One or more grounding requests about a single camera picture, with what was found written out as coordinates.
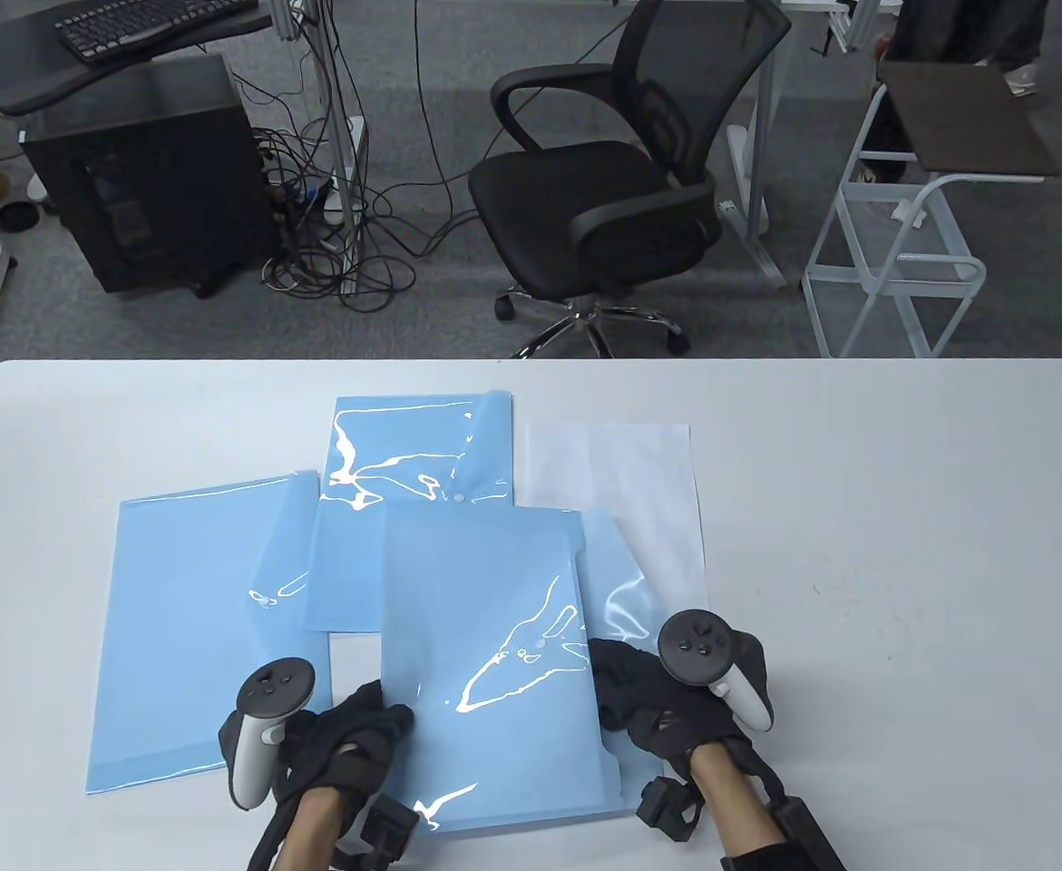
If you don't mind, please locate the person's left hand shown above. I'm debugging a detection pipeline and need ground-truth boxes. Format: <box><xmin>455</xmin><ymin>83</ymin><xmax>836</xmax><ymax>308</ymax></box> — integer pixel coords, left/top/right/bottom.
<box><xmin>272</xmin><ymin>680</ymin><xmax>415</xmax><ymax>804</ymax></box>

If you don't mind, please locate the person's right hand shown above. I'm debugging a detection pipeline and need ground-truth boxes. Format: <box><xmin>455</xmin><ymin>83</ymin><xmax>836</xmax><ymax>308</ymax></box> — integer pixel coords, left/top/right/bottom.
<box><xmin>588</xmin><ymin>637</ymin><xmax>751</xmax><ymax>772</ymax></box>

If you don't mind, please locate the blue plastic snap envelope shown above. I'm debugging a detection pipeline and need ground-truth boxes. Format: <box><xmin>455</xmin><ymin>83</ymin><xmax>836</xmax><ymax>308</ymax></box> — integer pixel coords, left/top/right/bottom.
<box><xmin>86</xmin><ymin>469</ymin><xmax>332</xmax><ymax>797</ymax></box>
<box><xmin>302</xmin><ymin>390</ymin><xmax>518</xmax><ymax>634</ymax></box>
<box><xmin>381</xmin><ymin>506</ymin><xmax>677</xmax><ymax>834</ymax></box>

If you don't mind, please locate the white paper sheet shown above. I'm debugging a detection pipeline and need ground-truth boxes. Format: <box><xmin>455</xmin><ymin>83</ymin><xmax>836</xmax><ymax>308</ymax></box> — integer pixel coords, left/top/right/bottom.
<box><xmin>517</xmin><ymin>422</ymin><xmax>711</xmax><ymax>627</ymax></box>

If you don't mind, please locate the person's left forearm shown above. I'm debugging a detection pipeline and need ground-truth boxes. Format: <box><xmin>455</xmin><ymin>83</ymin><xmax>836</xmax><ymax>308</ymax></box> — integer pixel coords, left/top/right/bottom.
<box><xmin>272</xmin><ymin>788</ymin><xmax>350</xmax><ymax>871</ymax></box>

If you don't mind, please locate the white and black controller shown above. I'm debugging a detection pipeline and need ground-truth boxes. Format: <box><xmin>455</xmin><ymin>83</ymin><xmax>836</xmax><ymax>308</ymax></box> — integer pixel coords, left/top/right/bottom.
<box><xmin>218</xmin><ymin>658</ymin><xmax>317</xmax><ymax>810</ymax></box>
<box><xmin>657</xmin><ymin>611</ymin><xmax>776</xmax><ymax>734</ymax></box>

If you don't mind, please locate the black battery pack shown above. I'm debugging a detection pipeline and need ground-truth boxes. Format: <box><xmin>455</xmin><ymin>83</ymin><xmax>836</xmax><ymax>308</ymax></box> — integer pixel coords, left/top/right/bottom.
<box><xmin>771</xmin><ymin>794</ymin><xmax>844</xmax><ymax>871</ymax></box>

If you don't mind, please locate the black mesh office chair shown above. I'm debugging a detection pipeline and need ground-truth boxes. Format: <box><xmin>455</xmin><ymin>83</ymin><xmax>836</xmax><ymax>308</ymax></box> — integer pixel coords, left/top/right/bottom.
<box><xmin>468</xmin><ymin>0</ymin><xmax>793</xmax><ymax>359</ymax></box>

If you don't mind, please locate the black computer tower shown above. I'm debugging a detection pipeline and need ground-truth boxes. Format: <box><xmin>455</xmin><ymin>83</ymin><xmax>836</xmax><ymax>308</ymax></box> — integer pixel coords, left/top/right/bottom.
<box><xmin>21</xmin><ymin>53</ymin><xmax>282</xmax><ymax>300</ymax></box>

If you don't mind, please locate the grey metal desk leg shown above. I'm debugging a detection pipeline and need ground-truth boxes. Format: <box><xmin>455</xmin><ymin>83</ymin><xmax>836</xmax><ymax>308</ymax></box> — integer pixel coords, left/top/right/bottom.
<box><xmin>269</xmin><ymin>0</ymin><xmax>359</xmax><ymax>296</ymax></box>

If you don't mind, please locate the white power strip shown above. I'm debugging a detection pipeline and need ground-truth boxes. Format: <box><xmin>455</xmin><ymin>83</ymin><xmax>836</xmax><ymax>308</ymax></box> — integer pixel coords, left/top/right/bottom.
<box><xmin>322</xmin><ymin>116</ymin><xmax>368</xmax><ymax>226</ymax></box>

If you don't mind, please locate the white cart with brown top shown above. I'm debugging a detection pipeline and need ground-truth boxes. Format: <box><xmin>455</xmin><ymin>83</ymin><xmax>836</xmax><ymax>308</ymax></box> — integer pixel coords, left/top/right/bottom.
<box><xmin>800</xmin><ymin>62</ymin><xmax>1062</xmax><ymax>359</ymax></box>

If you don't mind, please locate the black keyboard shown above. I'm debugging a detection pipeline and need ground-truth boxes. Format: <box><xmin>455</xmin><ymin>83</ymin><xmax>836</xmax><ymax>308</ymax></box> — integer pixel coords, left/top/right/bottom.
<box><xmin>54</xmin><ymin>0</ymin><xmax>259</xmax><ymax>66</ymax></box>

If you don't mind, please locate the black keyboard desk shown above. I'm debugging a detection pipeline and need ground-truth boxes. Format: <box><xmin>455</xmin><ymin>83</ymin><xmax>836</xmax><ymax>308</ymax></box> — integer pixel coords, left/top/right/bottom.
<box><xmin>0</xmin><ymin>0</ymin><xmax>276</xmax><ymax>117</ymax></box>

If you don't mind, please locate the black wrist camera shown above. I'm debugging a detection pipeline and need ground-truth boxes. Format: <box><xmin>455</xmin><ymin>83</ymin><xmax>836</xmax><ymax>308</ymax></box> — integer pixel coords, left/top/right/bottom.
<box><xmin>635</xmin><ymin>778</ymin><xmax>706</xmax><ymax>847</ymax></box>
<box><xmin>349</xmin><ymin>795</ymin><xmax>421</xmax><ymax>871</ymax></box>

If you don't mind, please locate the black wrist strap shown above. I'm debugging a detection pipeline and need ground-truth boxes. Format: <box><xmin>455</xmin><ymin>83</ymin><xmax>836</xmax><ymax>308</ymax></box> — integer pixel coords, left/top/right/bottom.
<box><xmin>719</xmin><ymin>842</ymin><xmax>813</xmax><ymax>871</ymax></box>

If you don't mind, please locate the tangle of black cables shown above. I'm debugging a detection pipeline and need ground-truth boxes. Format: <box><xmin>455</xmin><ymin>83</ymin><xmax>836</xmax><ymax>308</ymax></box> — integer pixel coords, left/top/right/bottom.
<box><xmin>240</xmin><ymin>0</ymin><xmax>459</xmax><ymax>314</ymax></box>

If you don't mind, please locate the white desk frame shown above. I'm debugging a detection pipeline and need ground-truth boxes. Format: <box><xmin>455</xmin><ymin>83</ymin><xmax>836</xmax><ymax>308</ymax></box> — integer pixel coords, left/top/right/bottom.
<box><xmin>719</xmin><ymin>0</ymin><xmax>903</xmax><ymax>291</ymax></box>

